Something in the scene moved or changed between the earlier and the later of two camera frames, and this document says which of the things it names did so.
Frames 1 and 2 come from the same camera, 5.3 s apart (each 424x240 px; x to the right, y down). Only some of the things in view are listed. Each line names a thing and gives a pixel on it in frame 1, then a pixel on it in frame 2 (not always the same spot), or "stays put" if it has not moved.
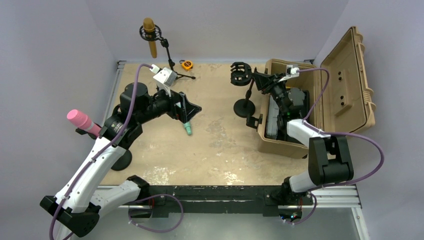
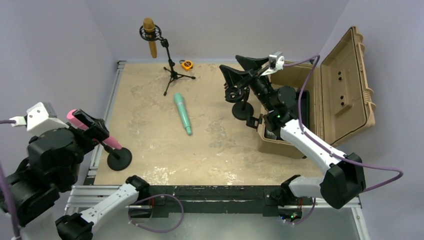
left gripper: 186,109 → 97,127
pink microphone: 81,121 stays put
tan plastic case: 339,90 stays put
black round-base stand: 123,162 stays put
